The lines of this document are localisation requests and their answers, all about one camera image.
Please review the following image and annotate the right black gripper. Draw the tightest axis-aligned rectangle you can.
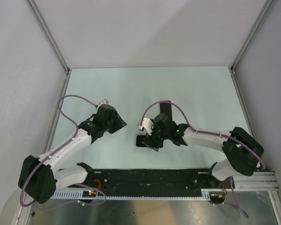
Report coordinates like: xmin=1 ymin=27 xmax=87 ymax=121
xmin=142 ymin=121 xmax=170 ymax=152

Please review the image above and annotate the pink phone case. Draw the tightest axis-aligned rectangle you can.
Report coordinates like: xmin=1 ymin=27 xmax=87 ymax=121
xmin=158 ymin=100 xmax=173 ymax=119

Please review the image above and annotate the black smartphone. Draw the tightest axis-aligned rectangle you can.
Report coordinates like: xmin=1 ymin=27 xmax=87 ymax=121
xmin=136 ymin=135 xmax=163 ymax=150
xmin=159 ymin=101 xmax=173 ymax=118

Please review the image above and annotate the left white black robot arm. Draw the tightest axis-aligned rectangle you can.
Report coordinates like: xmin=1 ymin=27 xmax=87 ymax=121
xmin=18 ymin=104 xmax=127 ymax=207

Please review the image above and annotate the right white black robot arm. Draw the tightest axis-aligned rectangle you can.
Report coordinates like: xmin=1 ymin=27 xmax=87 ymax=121
xmin=139 ymin=113 xmax=264 ymax=188

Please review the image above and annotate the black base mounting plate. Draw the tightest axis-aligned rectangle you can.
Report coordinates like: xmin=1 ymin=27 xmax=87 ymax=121
xmin=67 ymin=167 xmax=236 ymax=197

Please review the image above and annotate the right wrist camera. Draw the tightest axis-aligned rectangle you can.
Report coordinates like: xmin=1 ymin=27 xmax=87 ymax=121
xmin=138 ymin=118 xmax=154 ymax=135

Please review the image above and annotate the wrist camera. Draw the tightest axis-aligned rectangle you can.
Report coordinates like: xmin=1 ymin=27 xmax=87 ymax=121
xmin=97 ymin=99 xmax=109 ymax=107
xmin=138 ymin=118 xmax=154 ymax=135

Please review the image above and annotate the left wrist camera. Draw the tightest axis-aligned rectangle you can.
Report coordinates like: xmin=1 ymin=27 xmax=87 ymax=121
xmin=97 ymin=99 xmax=109 ymax=107

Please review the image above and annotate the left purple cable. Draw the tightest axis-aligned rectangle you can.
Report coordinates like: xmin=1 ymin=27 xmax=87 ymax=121
xmin=20 ymin=95 xmax=107 ymax=211

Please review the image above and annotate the grey slotted cable duct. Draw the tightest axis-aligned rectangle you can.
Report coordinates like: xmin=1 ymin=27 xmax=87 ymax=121
xmin=51 ymin=189 xmax=224 ymax=201

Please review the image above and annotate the right aluminium frame post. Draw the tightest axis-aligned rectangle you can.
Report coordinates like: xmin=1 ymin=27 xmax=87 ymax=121
xmin=230 ymin=0 xmax=277 ymax=76

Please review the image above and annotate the aluminium frame post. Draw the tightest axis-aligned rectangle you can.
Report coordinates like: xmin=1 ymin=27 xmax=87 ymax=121
xmin=230 ymin=0 xmax=277 ymax=76
xmin=25 ymin=0 xmax=71 ymax=75

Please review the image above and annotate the left aluminium frame post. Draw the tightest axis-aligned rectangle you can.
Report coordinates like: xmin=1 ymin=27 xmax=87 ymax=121
xmin=25 ymin=0 xmax=71 ymax=75

